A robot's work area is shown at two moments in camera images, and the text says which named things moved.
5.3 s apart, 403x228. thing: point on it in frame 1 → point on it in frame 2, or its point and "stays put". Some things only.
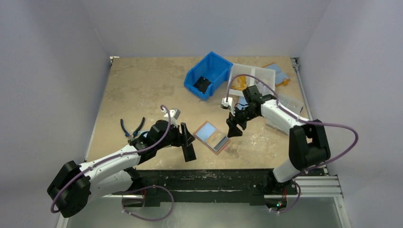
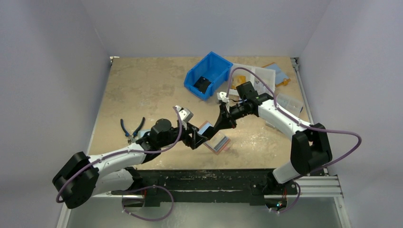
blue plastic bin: (213, 67) stays put
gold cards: (239, 82) stays put
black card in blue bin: (202, 84) stays put
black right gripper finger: (234, 129) → (224, 120)
